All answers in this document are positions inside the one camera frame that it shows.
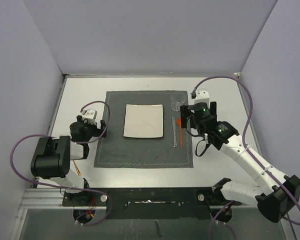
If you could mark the clear plastic cup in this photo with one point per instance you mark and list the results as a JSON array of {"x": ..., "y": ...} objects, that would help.
[{"x": 177, "y": 100}]

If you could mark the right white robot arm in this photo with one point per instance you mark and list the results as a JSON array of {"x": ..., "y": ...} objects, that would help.
[{"x": 275, "y": 193}]

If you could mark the dark grey cloth placemat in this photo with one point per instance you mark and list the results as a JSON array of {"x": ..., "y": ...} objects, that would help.
[{"x": 116, "y": 151}]

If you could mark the orange plastic spoon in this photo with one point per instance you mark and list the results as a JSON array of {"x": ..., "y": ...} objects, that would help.
[{"x": 179, "y": 123}]

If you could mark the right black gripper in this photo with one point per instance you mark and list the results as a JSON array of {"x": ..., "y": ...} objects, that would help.
[{"x": 185, "y": 112}]

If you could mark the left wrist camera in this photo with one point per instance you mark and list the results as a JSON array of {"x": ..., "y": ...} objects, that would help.
[{"x": 89, "y": 116}]

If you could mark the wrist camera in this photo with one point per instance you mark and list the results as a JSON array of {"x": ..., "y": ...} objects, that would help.
[
  {"x": 89, "y": 116},
  {"x": 200, "y": 95}
]

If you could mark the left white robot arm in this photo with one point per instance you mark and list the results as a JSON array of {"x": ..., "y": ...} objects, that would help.
[{"x": 52, "y": 156}]

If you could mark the silver table knife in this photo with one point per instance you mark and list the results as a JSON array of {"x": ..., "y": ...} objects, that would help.
[{"x": 174, "y": 132}]

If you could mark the gold fork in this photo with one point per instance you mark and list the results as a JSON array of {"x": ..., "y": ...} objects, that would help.
[{"x": 76, "y": 168}]

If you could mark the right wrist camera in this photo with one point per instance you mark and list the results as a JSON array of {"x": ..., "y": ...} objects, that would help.
[{"x": 200, "y": 95}]

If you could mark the white square plate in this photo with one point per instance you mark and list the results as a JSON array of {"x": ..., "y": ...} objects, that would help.
[{"x": 143, "y": 121}]

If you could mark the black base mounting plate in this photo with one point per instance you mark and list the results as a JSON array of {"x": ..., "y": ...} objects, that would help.
[{"x": 146, "y": 203}]

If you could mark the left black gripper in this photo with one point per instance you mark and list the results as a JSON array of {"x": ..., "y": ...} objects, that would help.
[{"x": 97, "y": 131}]

